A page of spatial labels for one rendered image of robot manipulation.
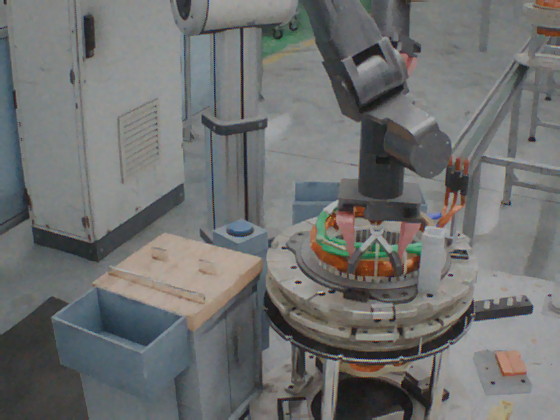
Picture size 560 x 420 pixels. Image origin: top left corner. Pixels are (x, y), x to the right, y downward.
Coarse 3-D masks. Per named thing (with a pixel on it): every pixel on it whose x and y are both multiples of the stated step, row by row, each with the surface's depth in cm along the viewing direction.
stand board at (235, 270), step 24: (168, 240) 124; (192, 240) 124; (120, 264) 116; (144, 264) 116; (168, 264) 116; (192, 264) 116; (216, 264) 116; (240, 264) 117; (120, 288) 109; (144, 288) 109; (192, 288) 110; (216, 288) 110; (240, 288) 114; (192, 312) 104
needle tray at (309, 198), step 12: (300, 192) 147; (312, 192) 147; (324, 192) 147; (336, 192) 147; (420, 192) 143; (300, 204) 137; (312, 204) 137; (324, 204) 137; (300, 216) 138; (312, 216) 138
